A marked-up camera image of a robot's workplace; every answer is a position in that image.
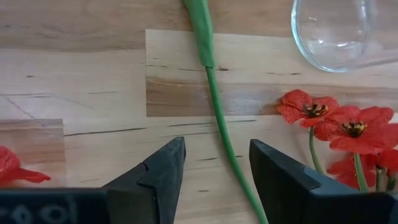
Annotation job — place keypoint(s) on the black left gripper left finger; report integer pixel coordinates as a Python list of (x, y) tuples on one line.
[(155, 186)]

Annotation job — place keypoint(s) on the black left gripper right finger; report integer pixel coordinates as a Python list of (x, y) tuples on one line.
[(280, 186)]

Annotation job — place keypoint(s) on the red artificial flower bunch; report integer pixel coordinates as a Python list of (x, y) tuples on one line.
[(379, 137)]

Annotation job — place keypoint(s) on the clear glass vase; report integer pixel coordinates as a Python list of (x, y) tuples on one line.
[(329, 46)]

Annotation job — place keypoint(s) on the orange artificial tulip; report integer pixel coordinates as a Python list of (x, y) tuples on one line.
[(202, 31)]

